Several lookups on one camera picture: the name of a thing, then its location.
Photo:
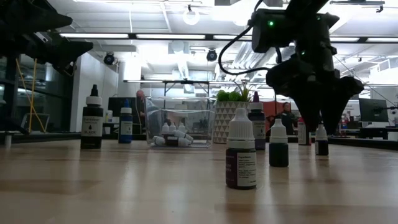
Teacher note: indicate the black computer monitor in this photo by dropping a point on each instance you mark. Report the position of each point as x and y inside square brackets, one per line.
[115, 105]
[373, 110]

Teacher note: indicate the black aluminium rig frame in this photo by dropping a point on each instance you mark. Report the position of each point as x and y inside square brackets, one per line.
[46, 137]

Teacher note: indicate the small yellow-green food colouring bottle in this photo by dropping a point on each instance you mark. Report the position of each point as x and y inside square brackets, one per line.
[172, 127]

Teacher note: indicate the linear ceiling light bar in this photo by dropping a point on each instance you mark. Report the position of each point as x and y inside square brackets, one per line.
[93, 35]

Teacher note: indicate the grey chair frame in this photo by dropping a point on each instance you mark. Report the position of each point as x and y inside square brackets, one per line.
[36, 123]

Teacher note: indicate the large violet food colouring bottle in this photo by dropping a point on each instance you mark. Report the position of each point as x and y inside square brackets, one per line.
[260, 130]

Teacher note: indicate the large red food colouring bottle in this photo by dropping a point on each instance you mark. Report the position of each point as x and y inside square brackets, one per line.
[303, 137]

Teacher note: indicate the large black food colouring bottle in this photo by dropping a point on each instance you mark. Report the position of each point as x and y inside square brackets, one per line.
[92, 124]

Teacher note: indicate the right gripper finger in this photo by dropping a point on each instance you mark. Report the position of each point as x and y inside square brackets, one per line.
[295, 84]
[340, 96]

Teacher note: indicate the clear plastic container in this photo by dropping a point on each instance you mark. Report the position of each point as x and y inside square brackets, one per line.
[202, 124]

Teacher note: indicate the small teal food colouring bottle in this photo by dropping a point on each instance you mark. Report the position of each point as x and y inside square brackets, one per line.
[278, 155]

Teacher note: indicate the black metal rig stand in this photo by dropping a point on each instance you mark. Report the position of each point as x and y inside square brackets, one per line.
[186, 82]

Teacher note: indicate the succulent in white patterned pot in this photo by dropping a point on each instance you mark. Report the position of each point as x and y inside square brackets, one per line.
[227, 121]

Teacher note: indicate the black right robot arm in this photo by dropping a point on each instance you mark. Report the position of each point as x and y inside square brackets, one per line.
[311, 31]

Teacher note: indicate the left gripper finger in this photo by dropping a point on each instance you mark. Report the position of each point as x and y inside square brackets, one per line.
[43, 15]
[62, 49]

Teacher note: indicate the orange partition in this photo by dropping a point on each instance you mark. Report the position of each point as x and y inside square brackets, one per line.
[270, 109]

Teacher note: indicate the black desk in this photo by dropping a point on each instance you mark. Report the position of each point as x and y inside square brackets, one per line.
[373, 132]

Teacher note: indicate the black ceiling spotlight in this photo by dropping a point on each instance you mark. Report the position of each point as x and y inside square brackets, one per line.
[109, 58]
[211, 55]

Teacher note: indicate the large blue food colouring bottle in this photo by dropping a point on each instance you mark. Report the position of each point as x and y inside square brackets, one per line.
[126, 130]

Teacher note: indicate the small purple food colouring bottle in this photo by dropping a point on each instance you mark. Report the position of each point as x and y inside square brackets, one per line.
[241, 168]

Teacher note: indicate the white cylinder post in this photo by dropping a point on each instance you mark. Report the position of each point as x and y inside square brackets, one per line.
[7, 141]

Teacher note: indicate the person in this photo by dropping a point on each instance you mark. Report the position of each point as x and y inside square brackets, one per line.
[140, 99]
[286, 116]

